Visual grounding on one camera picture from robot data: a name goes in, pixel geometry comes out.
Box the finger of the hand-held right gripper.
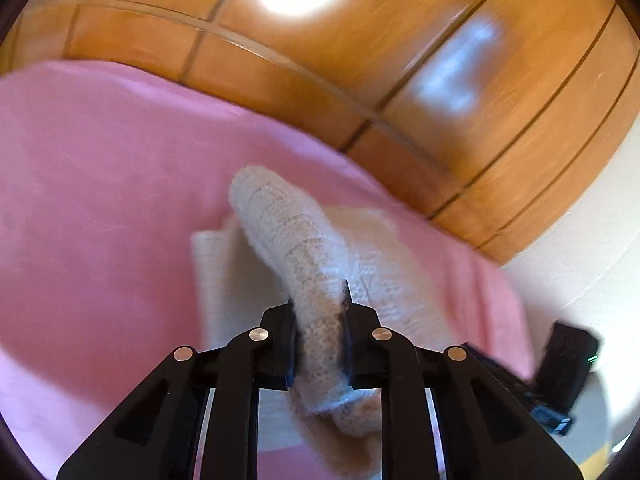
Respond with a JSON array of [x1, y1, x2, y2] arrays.
[[461, 341, 540, 404]]

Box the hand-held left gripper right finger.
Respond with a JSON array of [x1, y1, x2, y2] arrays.
[[339, 279, 584, 480]]

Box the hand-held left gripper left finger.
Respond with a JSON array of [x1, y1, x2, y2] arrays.
[[56, 299, 301, 480]]

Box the white knit garment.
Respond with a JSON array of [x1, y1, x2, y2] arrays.
[[191, 165, 461, 480]]

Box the pink blanket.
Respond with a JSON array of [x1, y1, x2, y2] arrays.
[[0, 60, 538, 480]]

